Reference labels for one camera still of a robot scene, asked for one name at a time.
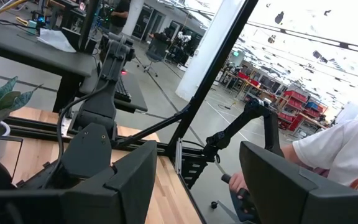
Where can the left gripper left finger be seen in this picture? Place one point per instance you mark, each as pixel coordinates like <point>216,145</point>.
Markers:
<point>132,186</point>

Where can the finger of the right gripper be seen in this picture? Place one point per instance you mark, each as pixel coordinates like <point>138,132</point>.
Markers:
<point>89,152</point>

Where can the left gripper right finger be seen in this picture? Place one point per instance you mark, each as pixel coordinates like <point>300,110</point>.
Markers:
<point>272,186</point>

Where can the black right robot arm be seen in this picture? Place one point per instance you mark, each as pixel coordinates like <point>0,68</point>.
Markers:
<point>98,102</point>

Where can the shelf with red bins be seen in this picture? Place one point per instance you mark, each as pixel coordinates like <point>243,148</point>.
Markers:
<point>294,96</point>

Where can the person's hand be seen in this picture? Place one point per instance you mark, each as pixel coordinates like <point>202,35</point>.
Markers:
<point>237,183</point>

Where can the backlit black keyboard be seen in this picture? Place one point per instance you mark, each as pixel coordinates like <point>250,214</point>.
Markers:
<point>123,91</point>

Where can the grey keyboard tray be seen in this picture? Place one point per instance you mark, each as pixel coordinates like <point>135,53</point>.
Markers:
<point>135,96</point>

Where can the person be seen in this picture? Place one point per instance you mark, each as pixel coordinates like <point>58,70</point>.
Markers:
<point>120,15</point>
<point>337,149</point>

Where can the table with red bins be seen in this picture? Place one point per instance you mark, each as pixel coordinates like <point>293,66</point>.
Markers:
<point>253,82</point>

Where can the grey desk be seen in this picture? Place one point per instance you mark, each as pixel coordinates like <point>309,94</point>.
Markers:
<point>26,53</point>

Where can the crumpled white paper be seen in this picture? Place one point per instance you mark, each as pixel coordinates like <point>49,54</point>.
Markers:
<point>54,39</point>

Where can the grey office chair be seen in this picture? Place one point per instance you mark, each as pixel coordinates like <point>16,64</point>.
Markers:
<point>155,49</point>

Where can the thin black pole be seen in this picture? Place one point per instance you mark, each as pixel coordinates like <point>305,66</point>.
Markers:
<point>89,18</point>

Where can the teal box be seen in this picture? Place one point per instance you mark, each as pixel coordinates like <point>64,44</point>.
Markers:
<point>32,28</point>

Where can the white pillar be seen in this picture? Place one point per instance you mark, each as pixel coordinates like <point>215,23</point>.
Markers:
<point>208,46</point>

